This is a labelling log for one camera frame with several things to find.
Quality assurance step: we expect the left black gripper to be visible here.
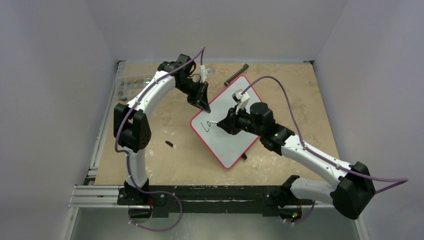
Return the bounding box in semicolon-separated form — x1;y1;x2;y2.
176;78;210;113

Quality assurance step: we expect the red framed whiteboard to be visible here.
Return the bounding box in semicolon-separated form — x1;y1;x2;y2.
190;75;259;169

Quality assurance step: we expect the black marker cap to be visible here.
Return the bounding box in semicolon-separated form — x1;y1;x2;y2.
165;140;174;148

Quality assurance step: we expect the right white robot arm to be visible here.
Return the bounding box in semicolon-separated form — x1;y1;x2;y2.
216;102;376;220

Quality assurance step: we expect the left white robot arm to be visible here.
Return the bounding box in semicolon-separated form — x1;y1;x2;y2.
113;54;214;205

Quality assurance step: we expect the clear plastic screw box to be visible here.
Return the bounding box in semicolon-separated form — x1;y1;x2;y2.
115;75;152;101

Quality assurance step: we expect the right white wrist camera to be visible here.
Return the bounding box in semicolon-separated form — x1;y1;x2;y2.
232;89;250;115

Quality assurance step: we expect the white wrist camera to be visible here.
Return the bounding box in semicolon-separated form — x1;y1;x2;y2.
198;65;215;83
232;89;250;115

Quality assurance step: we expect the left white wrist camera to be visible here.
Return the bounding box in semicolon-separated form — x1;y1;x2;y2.
198;65;215;83

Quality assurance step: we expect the black whiteboard stand bracket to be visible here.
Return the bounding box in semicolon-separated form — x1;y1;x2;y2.
224;63;249;87

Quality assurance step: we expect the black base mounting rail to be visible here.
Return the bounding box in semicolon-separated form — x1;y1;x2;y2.
117;185;312;221

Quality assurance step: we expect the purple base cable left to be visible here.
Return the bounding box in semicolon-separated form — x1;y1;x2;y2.
128;190;184;233

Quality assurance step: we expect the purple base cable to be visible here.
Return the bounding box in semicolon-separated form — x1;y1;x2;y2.
128;190;184;233
281;200;316;226

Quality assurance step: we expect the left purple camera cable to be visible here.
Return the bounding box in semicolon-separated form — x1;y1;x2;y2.
114;46;206;195

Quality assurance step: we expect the purple camera cable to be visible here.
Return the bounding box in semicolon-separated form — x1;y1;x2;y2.
114;46;206;195
241;75;409;195

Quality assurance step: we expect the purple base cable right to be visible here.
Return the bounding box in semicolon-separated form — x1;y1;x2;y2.
281;200;316;226

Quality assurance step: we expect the aluminium frame rail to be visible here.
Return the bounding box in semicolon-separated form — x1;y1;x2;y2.
67;125;125;210

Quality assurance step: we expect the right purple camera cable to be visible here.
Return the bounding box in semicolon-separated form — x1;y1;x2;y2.
241;75;409;195

